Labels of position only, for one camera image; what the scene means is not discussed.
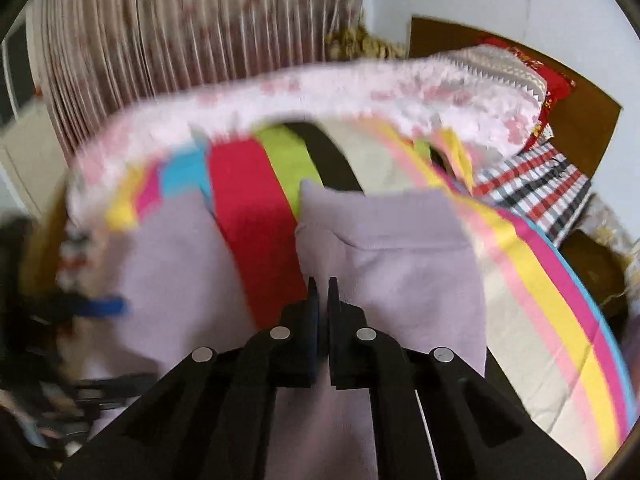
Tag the rainbow striped bed sheet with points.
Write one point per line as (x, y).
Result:
(255, 200)

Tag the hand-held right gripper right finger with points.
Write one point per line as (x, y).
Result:
(334, 340)

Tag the red embroidered pillow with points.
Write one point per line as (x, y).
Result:
(556, 91)

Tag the dark brown wooden headboard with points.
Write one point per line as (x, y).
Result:
(585, 110)

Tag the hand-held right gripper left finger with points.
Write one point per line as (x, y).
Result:
(314, 332)

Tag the dark wooden nightstand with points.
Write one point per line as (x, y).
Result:
(590, 262)

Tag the pink pleated curtain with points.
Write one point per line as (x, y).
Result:
(175, 25)

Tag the grey zigzag patterned blanket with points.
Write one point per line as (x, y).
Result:
(500, 67)

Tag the pink floral quilt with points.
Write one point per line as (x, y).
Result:
(350, 90)

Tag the red plaid bed sheet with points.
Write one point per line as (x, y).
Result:
(540, 180)

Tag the yellow patterned cloth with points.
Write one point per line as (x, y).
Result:
(360, 42)

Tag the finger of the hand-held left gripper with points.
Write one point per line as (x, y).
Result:
(120, 386)
(102, 306)

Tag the floral clear plastic cover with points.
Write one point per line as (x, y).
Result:
(612, 227)

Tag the lilac pants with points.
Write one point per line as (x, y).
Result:
(400, 270)

